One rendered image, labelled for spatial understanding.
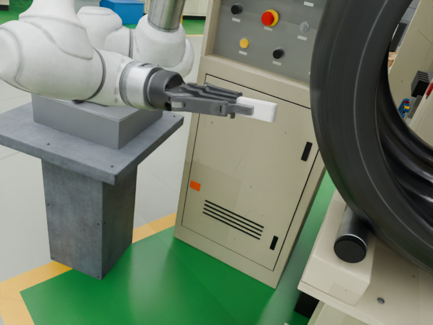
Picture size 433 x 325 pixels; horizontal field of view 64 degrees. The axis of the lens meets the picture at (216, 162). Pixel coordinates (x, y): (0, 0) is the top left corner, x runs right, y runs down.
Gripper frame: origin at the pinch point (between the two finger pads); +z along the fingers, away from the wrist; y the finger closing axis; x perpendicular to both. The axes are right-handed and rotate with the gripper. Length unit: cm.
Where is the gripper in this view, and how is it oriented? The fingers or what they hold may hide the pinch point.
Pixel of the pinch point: (256, 109)
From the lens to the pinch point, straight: 61.1
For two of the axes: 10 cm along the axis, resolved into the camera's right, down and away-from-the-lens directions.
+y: 4.5, -3.9, 8.0
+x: -0.5, 8.8, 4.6
